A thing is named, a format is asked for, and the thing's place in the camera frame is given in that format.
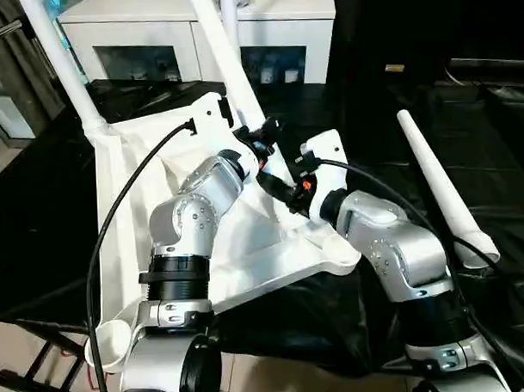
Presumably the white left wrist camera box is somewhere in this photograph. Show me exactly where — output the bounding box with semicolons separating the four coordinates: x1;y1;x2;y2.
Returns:
187;90;262;175

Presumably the white plastic table leg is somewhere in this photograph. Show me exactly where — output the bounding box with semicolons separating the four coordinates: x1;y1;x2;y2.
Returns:
219;0;242;52
185;0;305;196
395;105;503;273
16;0;112;144

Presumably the white sideboard cabinet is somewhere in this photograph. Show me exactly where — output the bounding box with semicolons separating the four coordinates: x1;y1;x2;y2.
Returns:
56;0;340;95

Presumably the white cable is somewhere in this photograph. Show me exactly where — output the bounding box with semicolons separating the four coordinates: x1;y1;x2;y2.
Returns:
444;66;465;86

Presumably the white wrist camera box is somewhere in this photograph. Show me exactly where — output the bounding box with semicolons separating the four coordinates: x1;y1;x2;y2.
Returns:
299;127;354;224
187;90;262;175

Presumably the black right camera cable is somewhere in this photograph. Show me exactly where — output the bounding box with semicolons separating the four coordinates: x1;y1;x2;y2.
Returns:
301;150;524;392

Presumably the black draped furniture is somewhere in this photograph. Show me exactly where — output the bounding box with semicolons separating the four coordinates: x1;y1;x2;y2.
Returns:
326;0;524;101

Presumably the black plastic mat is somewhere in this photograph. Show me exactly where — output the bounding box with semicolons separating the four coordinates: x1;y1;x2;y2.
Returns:
0;64;524;389

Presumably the metal rod with black knob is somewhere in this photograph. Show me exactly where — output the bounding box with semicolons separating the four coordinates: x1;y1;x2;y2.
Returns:
0;19;24;48

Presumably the blue white plastic package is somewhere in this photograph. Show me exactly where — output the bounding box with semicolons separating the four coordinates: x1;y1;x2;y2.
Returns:
43;0;90;89

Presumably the white plastic table top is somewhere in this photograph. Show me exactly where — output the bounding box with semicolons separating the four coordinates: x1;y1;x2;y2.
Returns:
75;87;367;376

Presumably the grey curtain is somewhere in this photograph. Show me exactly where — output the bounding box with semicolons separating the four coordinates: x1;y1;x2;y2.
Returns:
0;0;68;132

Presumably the red cable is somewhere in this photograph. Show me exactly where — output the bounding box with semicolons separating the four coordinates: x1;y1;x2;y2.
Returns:
54;346;101;392

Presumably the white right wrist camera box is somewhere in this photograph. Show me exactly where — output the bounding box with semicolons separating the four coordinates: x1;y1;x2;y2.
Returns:
299;127;354;224

